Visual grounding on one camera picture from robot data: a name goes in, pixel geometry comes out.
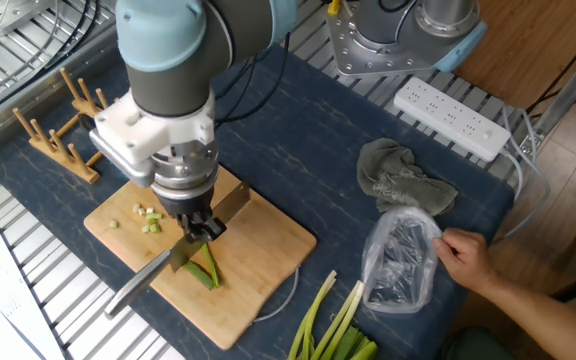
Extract clear plastic bag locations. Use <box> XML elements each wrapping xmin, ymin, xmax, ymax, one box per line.
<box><xmin>361</xmin><ymin>206</ymin><xmax>443</xmax><ymax>315</ymax></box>

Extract wooden cutting board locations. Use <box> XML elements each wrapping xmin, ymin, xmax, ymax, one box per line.
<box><xmin>83</xmin><ymin>164</ymin><xmax>318</xmax><ymax>351</ymax></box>

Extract green trousers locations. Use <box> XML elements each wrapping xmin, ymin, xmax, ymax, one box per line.
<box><xmin>442</xmin><ymin>327</ymin><xmax>515</xmax><ymax>360</ymax></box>

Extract grey-green rag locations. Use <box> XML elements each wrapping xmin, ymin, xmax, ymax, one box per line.
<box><xmin>356</xmin><ymin>137</ymin><xmax>459</xmax><ymax>217</ymax></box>

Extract person's right forearm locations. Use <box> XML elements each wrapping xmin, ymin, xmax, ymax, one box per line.
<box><xmin>482</xmin><ymin>277</ymin><xmax>576</xmax><ymax>360</ymax></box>

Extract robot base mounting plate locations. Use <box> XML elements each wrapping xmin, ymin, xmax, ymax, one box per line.
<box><xmin>325</xmin><ymin>0</ymin><xmax>437</xmax><ymax>80</ymax></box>

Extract white power strip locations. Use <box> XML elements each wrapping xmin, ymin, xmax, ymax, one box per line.
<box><xmin>393</xmin><ymin>75</ymin><xmax>513</xmax><ymax>163</ymax></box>

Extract aluminium extrusion post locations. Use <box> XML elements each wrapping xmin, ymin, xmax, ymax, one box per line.
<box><xmin>520</xmin><ymin>29</ymin><xmax>576</xmax><ymax>151</ymax></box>

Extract green scallion leaves bundle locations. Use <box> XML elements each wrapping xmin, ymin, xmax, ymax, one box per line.
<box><xmin>328</xmin><ymin>325</ymin><xmax>379</xmax><ymax>360</ymax></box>

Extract dark blue marbled mat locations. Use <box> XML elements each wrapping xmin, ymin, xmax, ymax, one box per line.
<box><xmin>0</xmin><ymin>29</ymin><xmax>515</xmax><ymax>360</ymax></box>

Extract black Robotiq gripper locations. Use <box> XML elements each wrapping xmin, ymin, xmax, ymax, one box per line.
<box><xmin>157</xmin><ymin>184</ymin><xmax>228</xmax><ymax>244</ymax></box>

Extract metal wire loop handle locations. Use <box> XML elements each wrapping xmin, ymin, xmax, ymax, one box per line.
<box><xmin>252</xmin><ymin>266</ymin><xmax>301</xmax><ymax>324</ymax></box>

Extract person's right hand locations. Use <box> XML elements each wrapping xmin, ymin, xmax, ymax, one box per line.
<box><xmin>431</xmin><ymin>228</ymin><xmax>502</xmax><ymax>296</ymax></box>

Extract wooden dish rack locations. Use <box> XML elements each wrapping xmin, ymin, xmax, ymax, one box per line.
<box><xmin>12</xmin><ymin>67</ymin><xmax>119</xmax><ymax>185</ymax></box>

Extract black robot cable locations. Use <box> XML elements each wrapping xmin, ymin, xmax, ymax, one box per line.
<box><xmin>212</xmin><ymin>32</ymin><xmax>292</xmax><ymax>129</ymax></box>

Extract white power strip cable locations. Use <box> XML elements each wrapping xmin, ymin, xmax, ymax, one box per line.
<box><xmin>490</xmin><ymin>107</ymin><xmax>552</xmax><ymax>241</ymax></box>

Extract steel cleaver knife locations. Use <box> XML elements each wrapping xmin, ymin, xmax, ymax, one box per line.
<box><xmin>103</xmin><ymin>180</ymin><xmax>252</xmax><ymax>320</ymax></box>

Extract green scallion stalk piece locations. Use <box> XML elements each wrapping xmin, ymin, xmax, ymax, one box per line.
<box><xmin>182</xmin><ymin>259</ymin><xmax>217</xmax><ymax>292</ymax></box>

